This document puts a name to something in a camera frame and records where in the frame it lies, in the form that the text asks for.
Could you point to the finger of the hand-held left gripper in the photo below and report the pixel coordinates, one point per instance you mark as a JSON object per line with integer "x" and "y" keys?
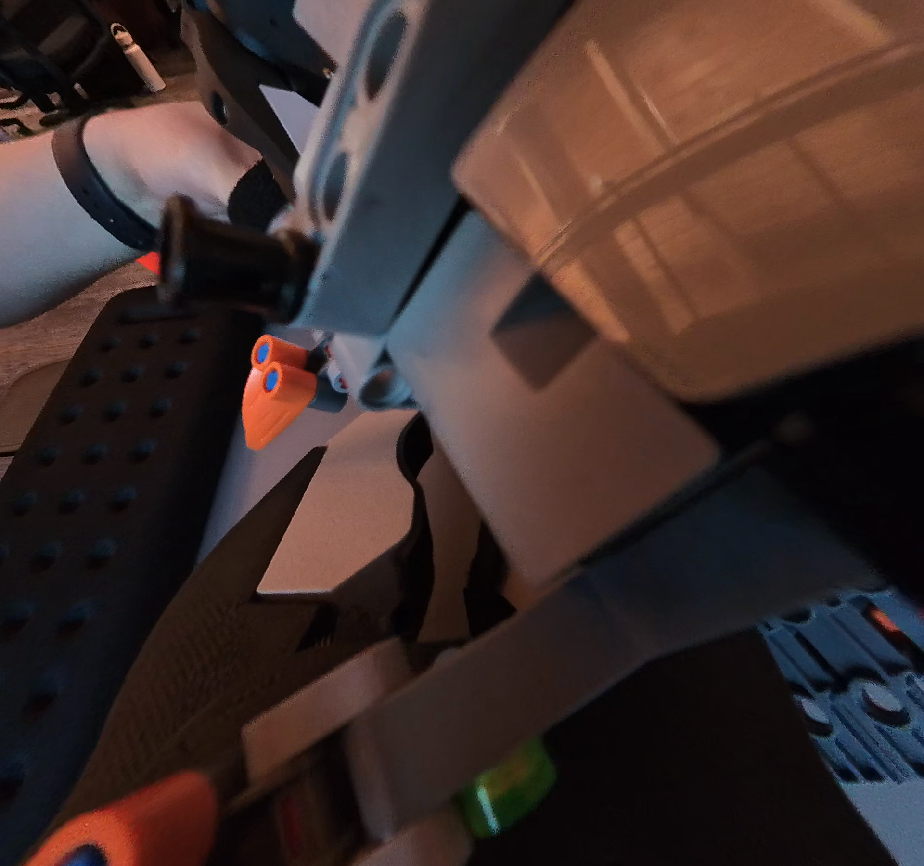
{"x": 289, "y": 115}

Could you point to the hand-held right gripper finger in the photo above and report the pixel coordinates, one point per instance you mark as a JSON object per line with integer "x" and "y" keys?
{"x": 346, "y": 519}

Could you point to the grey orange building-block toy robot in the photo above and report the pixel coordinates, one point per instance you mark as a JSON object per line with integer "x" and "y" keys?
{"x": 650, "y": 230}

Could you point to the person's left forearm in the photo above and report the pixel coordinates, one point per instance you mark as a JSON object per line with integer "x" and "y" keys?
{"x": 43, "y": 230}

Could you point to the person's left hand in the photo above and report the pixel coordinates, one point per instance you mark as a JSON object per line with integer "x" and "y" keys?
{"x": 166, "y": 151}

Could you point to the white water bottle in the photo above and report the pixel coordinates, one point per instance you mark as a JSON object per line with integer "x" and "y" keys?
{"x": 137, "y": 61}

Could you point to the black wristband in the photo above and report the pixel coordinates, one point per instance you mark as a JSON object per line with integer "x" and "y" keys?
{"x": 79, "y": 173}

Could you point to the black perforated mat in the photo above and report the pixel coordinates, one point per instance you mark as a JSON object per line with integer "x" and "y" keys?
{"x": 94, "y": 519}

